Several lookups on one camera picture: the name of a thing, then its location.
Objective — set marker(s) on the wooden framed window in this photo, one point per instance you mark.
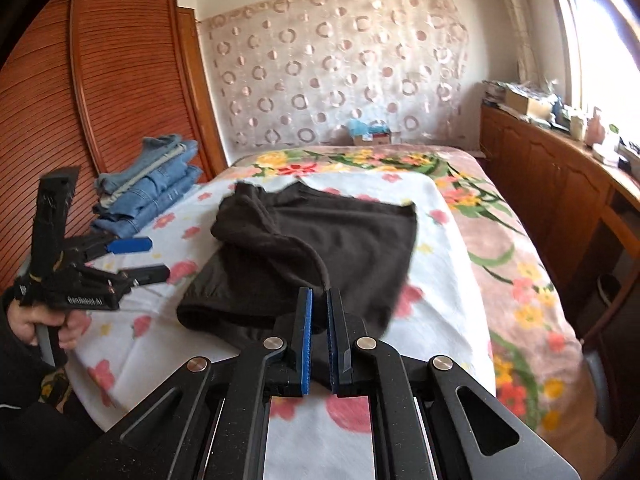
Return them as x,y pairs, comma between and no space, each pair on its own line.
610,60

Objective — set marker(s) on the pink bottle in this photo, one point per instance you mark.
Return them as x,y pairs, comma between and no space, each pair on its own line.
596,130

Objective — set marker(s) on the white lace curtain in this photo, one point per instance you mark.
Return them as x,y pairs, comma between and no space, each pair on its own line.
515,20

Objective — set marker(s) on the stack of folded dark clothes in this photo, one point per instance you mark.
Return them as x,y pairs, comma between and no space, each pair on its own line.
135,220

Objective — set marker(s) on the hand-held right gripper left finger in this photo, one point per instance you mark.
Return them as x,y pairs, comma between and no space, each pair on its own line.
303,340

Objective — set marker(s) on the wooden louvered wardrobe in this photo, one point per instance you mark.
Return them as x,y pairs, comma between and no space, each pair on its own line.
125,85

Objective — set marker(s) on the pink floral blanket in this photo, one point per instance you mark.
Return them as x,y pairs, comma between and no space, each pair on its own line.
500,270

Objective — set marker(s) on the plain brown cardboard box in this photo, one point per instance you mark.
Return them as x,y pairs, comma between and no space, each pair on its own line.
530,106

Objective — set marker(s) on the light blue plastic bag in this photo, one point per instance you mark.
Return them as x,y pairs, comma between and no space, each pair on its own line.
367,125

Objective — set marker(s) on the grey chair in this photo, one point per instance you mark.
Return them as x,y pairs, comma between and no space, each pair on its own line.
602,395

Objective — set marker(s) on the person's left forearm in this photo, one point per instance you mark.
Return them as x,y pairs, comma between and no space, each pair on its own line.
15,375

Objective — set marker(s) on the printed cardboard box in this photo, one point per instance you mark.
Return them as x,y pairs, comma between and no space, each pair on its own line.
372,137

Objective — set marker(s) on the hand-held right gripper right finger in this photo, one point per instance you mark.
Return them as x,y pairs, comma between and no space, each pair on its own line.
334,345

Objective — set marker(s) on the white cup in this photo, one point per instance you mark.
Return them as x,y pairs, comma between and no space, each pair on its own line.
578,129

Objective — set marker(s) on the circle patterned sheer curtain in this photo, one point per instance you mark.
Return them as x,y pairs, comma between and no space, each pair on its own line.
325,60

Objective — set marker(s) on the wooden window cabinet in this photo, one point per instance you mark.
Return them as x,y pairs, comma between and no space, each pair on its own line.
540,170

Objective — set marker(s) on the person's left hand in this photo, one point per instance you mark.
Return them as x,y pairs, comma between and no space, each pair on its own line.
22,322

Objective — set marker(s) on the stack of papers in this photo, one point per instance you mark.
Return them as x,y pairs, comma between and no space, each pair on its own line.
494,92

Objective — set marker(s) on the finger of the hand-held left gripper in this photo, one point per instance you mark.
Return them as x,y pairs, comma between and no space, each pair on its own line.
150,275
131,245

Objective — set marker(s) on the light blue folded jeans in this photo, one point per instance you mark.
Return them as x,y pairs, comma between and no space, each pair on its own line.
160,147

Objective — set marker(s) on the black pants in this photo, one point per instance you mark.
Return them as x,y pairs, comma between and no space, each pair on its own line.
350,245

